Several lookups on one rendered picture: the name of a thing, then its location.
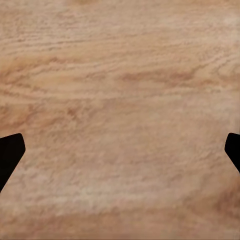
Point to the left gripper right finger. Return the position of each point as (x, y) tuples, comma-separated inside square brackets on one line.
[(232, 148)]

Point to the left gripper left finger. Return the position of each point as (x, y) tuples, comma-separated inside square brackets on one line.
[(12, 149)]

